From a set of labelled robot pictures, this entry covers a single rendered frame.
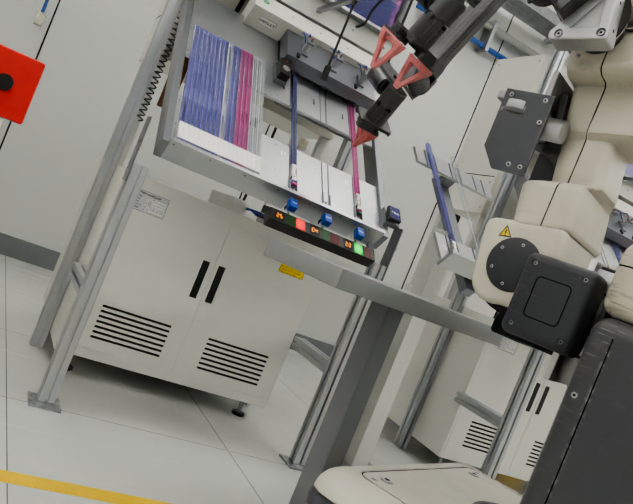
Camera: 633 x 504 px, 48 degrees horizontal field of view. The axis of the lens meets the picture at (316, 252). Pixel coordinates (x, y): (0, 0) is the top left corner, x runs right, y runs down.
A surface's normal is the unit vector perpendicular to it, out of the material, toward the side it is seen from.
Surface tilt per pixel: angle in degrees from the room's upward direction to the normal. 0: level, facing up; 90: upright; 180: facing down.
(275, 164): 45
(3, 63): 90
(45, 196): 90
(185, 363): 90
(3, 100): 90
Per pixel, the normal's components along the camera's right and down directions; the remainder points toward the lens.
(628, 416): -0.57, -0.22
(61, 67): 0.40, 0.17
